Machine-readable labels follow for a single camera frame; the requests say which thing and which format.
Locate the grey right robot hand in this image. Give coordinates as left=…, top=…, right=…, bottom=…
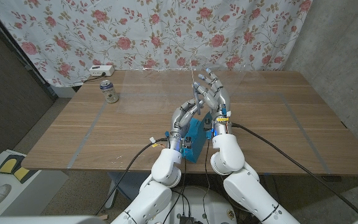
left=192, top=68, right=233, bottom=136

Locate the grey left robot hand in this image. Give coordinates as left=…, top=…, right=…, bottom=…
left=166, top=98, right=204, bottom=153

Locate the blue folded paper card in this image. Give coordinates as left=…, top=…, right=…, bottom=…
left=180, top=111, right=214, bottom=164

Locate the silver beverage can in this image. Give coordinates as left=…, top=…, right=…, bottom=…
left=99, top=80, right=120, bottom=104

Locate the grey stool with white legs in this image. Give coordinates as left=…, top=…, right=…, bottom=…
left=105, top=172, right=154, bottom=209

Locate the white robot torso base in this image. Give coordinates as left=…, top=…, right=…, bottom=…
left=163, top=185, right=238, bottom=224

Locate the white power strip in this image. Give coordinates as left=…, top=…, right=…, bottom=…
left=88, top=65, right=115, bottom=77

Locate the floral rose backdrop cloth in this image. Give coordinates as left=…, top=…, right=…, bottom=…
left=0, top=0, right=313, bottom=88

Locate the grey table leg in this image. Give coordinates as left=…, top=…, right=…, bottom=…
left=262, top=174, right=284, bottom=215

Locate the white floor platform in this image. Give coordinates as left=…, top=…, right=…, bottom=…
left=0, top=149, right=69, bottom=218

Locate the yellow black foot pedal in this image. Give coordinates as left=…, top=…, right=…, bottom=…
left=0, top=154, right=39, bottom=184

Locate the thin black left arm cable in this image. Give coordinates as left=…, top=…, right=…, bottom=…
left=163, top=158, right=189, bottom=224

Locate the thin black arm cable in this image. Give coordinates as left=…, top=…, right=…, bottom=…
left=163, top=158, right=189, bottom=224
left=202, top=139, right=212, bottom=224

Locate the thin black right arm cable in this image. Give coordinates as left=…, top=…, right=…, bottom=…
left=202, top=139, right=212, bottom=224

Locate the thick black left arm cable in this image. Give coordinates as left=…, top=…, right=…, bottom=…
left=94, top=136, right=169, bottom=216

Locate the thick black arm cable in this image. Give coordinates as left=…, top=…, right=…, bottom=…
left=94, top=136, right=169, bottom=216
left=230, top=122, right=358, bottom=218

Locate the black torso cable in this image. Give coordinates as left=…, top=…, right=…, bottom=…
left=174, top=190, right=192, bottom=217

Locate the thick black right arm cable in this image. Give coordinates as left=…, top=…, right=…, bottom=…
left=230, top=122, right=358, bottom=218

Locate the black power strip cord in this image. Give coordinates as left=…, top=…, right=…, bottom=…
left=82, top=72, right=106, bottom=84

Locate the black door frame strip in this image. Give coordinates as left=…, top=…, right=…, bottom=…
left=0, top=4, right=58, bottom=101

